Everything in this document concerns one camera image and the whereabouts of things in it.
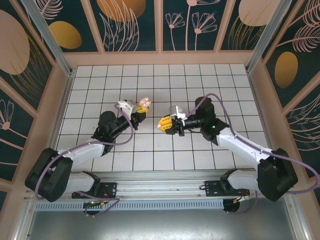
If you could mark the three flowers wall panel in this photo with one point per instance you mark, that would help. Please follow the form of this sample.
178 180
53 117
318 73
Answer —
190 30

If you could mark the aluminium corner post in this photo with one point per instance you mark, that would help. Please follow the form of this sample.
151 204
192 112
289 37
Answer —
51 37
270 37

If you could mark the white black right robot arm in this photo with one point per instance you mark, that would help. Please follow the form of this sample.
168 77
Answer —
240 142

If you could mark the aluminium side rail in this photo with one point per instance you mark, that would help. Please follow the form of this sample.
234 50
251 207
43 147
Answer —
64 100
258 100

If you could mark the leaf outline wall panel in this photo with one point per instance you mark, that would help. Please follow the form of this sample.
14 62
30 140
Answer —
307 130

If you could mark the single flower wall panel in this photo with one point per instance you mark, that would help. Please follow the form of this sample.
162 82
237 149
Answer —
10 140

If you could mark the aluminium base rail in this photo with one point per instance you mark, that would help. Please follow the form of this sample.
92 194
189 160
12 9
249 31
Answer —
160 185

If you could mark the orange circle wall panel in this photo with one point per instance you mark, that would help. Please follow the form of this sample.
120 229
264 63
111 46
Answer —
120 10

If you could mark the grey metal sheet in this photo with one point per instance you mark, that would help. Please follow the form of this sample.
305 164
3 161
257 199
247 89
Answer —
160 225

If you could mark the feather leaf wall panel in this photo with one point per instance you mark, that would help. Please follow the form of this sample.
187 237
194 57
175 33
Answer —
286 67

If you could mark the beige circle wall panel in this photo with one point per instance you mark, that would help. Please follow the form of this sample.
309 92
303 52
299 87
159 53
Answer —
250 12

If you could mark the yellow oval wall panel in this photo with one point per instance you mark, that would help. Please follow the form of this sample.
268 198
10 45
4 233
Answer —
65 35

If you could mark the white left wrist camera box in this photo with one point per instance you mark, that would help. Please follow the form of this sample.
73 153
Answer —
127 106

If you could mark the gold lines wall panel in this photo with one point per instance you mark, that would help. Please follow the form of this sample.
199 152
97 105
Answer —
15 50

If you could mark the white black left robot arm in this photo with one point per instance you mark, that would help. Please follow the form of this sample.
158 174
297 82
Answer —
82 151

